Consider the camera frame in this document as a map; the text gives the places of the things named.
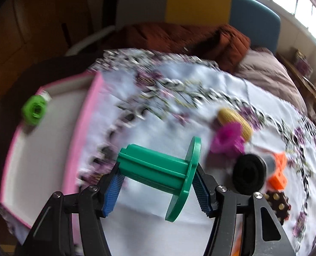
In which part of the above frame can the wooden side shelf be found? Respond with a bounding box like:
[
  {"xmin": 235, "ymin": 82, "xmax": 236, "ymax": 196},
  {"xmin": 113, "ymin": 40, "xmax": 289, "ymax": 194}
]
[{"xmin": 276, "ymin": 53, "xmax": 316, "ymax": 109}]

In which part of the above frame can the rust brown quilted jacket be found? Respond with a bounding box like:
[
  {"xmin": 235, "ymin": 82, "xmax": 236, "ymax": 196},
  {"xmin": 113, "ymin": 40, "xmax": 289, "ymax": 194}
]
[{"xmin": 117, "ymin": 22, "xmax": 251, "ymax": 73}]

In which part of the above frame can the purple box on shelf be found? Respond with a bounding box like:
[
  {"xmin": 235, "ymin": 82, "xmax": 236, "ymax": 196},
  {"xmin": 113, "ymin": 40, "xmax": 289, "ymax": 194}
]
[{"xmin": 291, "ymin": 49, "xmax": 313, "ymax": 79}]

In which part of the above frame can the black cap clear cup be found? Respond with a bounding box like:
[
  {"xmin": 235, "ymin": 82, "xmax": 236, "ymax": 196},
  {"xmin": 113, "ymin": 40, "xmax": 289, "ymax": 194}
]
[{"xmin": 231, "ymin": 154, "xmax": 276, "ymax": 195}]

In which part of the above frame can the white embroidered floral tablecloth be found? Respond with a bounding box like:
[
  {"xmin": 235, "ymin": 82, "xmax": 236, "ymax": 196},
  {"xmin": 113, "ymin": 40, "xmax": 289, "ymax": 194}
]
[{"xmin": 3, "ymin": 47, "xmax": 316, "ymax": 256}]

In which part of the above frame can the lime green round gadget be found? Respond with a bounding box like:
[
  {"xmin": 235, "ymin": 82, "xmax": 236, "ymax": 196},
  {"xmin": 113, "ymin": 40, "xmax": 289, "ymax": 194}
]
[{"xmin": 22, "ymin": 91, "xmax": 51, "ymax": 126}]

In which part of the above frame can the brown knobbed massage ball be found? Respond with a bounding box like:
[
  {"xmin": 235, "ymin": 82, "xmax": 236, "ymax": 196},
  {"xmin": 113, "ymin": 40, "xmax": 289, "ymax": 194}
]
[{"xmin": 264, "ymin": 190, "xmax": 291, "ymax": 225}]

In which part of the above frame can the yellow perforated oval case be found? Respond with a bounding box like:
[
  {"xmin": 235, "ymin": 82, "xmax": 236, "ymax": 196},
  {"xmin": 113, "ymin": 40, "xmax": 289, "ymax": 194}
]
[{"xmin": 217, "ymin": 108, "xmax": 253, "ymax": 142}]

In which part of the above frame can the mauve quilted blanket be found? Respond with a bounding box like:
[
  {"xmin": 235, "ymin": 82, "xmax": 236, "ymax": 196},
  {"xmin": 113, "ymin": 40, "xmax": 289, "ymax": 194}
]
[{"xmin": 234, "ymin": 47, "xmax": 307, "ymax": 115}]

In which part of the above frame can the orange cube block piece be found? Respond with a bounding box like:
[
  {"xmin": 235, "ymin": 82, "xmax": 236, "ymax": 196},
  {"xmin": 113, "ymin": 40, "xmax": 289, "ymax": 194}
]
[{"xmin": 267, "ymin": 152, "xmax": 287, "ymax": 191}]

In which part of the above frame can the pink tray box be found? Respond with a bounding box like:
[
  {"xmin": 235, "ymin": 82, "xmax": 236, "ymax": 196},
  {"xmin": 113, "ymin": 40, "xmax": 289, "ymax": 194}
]
[{"xmin": 0, "ymin": 71, "xmax": 103, "ymax": 228}]

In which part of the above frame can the purple plastic cup toy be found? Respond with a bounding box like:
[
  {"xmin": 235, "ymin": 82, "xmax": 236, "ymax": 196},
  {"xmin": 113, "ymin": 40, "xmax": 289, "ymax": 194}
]
[{"xmin": 210, "ymin": 123, "xmax": 245, "ymax": 158}]

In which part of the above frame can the grey yellow blue sofa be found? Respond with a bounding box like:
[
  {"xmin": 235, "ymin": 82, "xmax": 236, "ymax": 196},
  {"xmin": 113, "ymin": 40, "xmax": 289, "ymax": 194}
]
[{"xmin": 115, "ymin": 0, "xmax": 280, "ymax": 52}]

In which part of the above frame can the green plastic spool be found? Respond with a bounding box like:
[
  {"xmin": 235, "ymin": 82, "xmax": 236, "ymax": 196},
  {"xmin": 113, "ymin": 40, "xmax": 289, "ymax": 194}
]
[{"xmin": 117, "ymin": 136, "xmax": 201, "ymax": 222}]

